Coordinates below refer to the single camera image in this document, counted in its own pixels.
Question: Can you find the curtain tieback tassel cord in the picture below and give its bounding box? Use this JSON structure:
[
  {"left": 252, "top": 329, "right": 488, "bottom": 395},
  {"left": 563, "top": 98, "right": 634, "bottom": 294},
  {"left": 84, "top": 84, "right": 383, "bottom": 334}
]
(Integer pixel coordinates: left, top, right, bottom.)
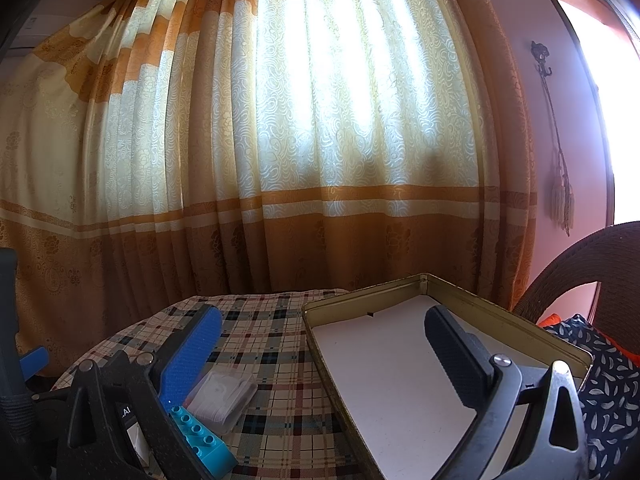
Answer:
[{"left": 538, "top": 62, "right": 576, "bottom": 238}]

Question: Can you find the orange cushion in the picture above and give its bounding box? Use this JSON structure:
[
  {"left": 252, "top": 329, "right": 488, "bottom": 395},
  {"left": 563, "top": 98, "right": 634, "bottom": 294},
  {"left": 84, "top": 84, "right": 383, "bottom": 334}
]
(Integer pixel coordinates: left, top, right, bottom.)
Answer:
[{"left": 537, "top": 313, "right": 640, "bottom": 366}]

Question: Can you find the gold metal tin tray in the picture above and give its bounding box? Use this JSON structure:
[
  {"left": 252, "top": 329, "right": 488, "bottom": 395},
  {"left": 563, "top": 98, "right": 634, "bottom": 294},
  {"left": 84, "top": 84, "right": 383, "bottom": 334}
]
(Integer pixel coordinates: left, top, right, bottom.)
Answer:
[{"left": 303, "top": 274, "right": 592, "bottom": 479}]

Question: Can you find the teal toy brick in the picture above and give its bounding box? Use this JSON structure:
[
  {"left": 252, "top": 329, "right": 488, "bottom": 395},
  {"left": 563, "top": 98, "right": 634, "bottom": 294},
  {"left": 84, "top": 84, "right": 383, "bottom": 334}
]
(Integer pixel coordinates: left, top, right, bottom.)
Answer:
[{"left": 168, "top": 405, "right": 238, "bottom": 479}]

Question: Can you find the clear plastic case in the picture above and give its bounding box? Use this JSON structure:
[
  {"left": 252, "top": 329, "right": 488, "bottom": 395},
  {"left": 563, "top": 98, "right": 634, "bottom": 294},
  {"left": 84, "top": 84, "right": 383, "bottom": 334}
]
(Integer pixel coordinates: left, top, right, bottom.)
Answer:
[{"left": 183, "top": 364, "right": 257, "bottom": 437}]

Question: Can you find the plaid tablecloth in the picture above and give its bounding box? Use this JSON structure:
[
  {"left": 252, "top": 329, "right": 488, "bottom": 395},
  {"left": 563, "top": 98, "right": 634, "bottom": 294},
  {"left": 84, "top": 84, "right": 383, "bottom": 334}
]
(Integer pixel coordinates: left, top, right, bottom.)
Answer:
[{"left": 51, "top": 288, "right": 367, "bottom": 480}]

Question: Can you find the ornate wall hook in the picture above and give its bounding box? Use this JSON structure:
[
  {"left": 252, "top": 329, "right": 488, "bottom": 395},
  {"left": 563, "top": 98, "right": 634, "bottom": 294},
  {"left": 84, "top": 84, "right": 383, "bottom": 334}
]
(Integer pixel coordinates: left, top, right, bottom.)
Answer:
[{"left": 530, "top": 41, "right": 552, "bottom": 78}]

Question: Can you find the orange cream patterned curtain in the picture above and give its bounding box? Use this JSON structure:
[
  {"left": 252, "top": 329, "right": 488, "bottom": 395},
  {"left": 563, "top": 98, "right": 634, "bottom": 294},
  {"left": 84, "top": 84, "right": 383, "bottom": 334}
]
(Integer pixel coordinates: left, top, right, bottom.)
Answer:
[{"left": 1, "top": 0, "right": 537, "bottom": 373}]

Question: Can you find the brown wicker chair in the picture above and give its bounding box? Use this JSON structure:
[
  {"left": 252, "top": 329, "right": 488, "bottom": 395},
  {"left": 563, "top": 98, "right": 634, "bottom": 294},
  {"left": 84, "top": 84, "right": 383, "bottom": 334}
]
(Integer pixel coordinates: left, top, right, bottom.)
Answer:
[{"left": 513, "top": 221, "right": 640, "bottom": 354}]

